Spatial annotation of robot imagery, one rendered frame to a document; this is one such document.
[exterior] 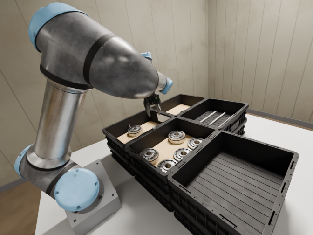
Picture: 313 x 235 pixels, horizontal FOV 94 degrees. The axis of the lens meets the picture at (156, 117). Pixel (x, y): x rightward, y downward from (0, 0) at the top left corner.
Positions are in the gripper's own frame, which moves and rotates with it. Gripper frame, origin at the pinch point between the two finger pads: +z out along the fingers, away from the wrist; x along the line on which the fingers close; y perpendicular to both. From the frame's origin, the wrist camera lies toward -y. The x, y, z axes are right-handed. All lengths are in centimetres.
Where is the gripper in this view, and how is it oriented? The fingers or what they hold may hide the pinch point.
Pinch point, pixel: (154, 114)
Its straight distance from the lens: 91.0
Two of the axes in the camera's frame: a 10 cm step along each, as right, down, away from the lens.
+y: 2.2, 3.7, -9.0
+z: 1.6, 9.0, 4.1
